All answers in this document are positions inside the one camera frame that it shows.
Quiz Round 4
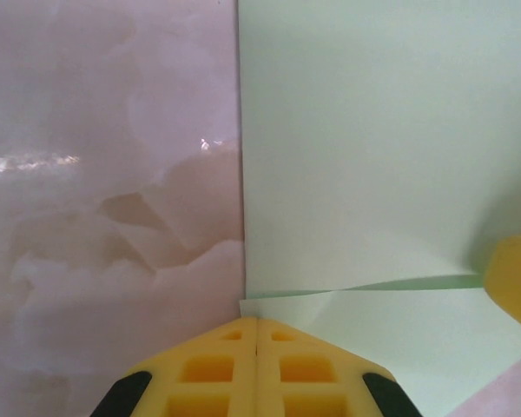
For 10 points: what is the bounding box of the light green paper sheet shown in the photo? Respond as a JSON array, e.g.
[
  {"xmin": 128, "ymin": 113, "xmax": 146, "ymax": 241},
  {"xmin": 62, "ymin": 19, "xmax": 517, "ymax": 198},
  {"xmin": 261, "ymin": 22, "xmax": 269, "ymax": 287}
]
[{"xmin": 236, "ymin": 0, "xmax": 521, "ymax": 417}]

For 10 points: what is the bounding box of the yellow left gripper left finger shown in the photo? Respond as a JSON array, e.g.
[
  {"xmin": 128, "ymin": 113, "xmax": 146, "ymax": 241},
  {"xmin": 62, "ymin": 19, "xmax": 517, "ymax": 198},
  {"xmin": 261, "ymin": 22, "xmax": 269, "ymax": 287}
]
[{"xmin": 93, "ymin": 316, "xmax": 258, "ymax": 417}]

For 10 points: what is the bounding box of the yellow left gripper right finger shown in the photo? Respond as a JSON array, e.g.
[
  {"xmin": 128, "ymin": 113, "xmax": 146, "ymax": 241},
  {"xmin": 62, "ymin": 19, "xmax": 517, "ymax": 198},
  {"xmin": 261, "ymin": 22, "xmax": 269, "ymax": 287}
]
[{"xmin": 256, "ymin": 316, "xmax": 422, "ymax": 417}]

